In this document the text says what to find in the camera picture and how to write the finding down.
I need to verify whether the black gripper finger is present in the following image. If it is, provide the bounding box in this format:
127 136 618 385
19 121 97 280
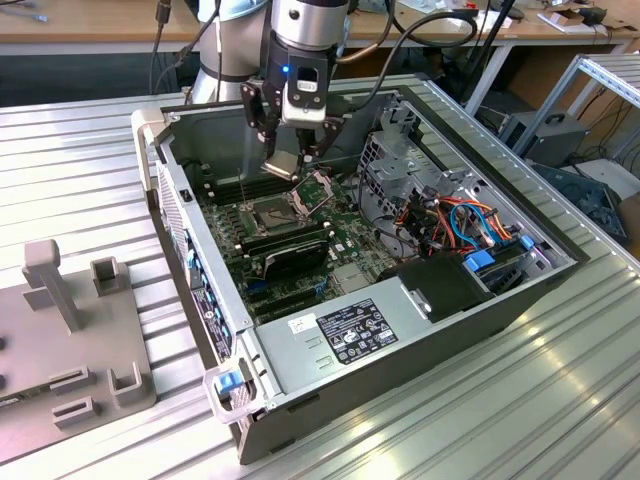
239 77 282 162
294 114 347 166

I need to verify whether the silver CPU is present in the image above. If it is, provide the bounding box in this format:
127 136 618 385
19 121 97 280
261 148 302 182

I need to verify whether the metal socket cover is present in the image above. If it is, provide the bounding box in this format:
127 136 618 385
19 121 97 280
291 170 335 217

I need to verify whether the silver disk bay cage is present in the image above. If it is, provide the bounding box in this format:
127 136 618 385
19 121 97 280
356 92 481 226

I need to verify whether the green motherboard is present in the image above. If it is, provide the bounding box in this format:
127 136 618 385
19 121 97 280
192 167 404 326

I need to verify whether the black graphics card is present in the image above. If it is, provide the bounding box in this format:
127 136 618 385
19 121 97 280
260 238 332 282

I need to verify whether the silver chipset heatsink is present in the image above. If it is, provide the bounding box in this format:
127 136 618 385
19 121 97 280
331 263 374 295

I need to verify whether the black expansion slot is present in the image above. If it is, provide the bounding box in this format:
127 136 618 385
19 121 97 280
245 285 322 307
252 297 314 322

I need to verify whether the wooden desk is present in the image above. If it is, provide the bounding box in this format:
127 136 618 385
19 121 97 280
0 0 640 116

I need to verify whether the white box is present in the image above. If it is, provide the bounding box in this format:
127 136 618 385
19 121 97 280
444 7 514 30

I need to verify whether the black stand pole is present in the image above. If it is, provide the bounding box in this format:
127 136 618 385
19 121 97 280
459 0 519 104

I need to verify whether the black plastic shroud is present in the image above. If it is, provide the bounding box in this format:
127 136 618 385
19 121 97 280
377 251 496 325

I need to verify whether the blue disk carrier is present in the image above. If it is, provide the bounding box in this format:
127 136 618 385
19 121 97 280
462 248 501 275

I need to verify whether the silver power supply unit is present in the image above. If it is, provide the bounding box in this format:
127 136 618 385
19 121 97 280
248 276 435 401

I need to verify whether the grey open PC case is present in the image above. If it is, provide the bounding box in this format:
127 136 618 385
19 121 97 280
130 84 592 466

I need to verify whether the open cardboard box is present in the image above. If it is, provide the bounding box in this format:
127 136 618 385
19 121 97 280
537 4 609 34

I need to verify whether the blue plastic latch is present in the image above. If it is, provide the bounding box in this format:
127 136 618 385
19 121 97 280
212 369 242 397

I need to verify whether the grey parts rack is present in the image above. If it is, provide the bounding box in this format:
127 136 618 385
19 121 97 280
0 238 159 466

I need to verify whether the brown cardboard piece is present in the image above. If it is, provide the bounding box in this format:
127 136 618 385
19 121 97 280
617 192 640 246

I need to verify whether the green RAM stick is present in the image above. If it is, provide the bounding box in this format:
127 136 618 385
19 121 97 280
0 384 56 409

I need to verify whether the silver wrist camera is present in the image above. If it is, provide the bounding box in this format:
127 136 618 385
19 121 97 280
281 52 330 127

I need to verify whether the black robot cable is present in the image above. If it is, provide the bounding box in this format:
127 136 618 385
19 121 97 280
148 0 224 104
329 0 479 132

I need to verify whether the blue wire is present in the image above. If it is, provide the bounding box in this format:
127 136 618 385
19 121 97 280
468 199 502 247
448 199 477 249

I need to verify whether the orange wire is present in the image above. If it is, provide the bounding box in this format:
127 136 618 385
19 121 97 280
394 197 517 240

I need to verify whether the black box with handle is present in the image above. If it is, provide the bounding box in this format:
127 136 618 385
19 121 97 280
499 112 592 169

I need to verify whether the aluminium shelf frame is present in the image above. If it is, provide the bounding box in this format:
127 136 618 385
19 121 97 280
514 52 640 169

